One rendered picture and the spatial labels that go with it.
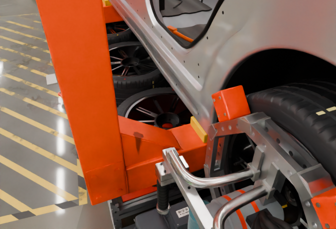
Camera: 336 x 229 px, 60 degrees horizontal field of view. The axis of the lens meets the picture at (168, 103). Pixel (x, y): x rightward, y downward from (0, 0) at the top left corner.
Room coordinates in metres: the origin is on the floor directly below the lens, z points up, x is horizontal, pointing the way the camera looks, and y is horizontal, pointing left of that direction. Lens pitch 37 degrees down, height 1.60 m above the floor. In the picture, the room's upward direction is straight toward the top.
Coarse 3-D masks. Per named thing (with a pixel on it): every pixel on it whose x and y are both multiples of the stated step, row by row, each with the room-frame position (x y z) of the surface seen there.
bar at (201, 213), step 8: (168, 168) 0.55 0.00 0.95; (176, 176) 0.50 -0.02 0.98; (184, 184) 0.47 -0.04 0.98; (184, 192) 0.45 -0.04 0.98; (192, 192) 0.45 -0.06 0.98; (192, 200) 0.42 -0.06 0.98; (200, 200) 0.42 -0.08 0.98; (192, 208) 0.41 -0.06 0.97; (200, 208) 0.40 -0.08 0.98; (200, 216) 0.38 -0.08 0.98; (208, 216) 0.38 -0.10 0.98; (200, 224) 0.37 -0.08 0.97; (208, 224) 0.36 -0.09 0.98
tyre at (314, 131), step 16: (304, 80) 0.75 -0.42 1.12; (320, 80) 0.70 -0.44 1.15; (256, 96) 0.67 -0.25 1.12; (272, 96) 0.62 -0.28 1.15; (288, 96) 0.60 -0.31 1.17; (304, 96) 0.59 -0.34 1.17; (320, 96) 0.59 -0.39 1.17; (272, 112) 0.60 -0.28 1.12; (288, 112) 0.55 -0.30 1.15; (304, 112) 0.52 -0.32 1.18; (320, 112) 0.52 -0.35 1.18; (288, 128) 0.54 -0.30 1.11; (304, 128) 0.50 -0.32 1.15; (320, 128) 0.47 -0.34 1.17; (304, 144) 0.49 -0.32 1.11; (320, 144) 0.45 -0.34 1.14; (320, 160) 0.44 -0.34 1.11
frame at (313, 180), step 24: (240, 120) 0.58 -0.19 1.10; (264, 120) 0.56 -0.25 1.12; (216, 144) 0.69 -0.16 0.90; (264, 144) 0.50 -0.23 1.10; (288, 144) 0.48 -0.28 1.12; (216, 168) 0.70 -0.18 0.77; (288, 168) 0.42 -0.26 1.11; (312, 168) 0.41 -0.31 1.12; (216, 192) 0.64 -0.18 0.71; (312, 192) 0.36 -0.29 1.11; (312, 216) 0.33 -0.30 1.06
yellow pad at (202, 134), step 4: (192, 116) 1.04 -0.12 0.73; (192, 120) 1.02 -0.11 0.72; (196, 120) 1.01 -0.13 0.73; (192, 124) 1.02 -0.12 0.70; (196, 124) 0.99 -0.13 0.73; (196, 128) 0.98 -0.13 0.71; (200, 128) 0.96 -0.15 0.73; (196, 132) 0.98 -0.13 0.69; (200, 132) 0.95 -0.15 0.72; (204, 132) 0.93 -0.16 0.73; (200, 136) 0.94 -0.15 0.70; (204, 136) 0.92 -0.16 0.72; (204, 140) 0.92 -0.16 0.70
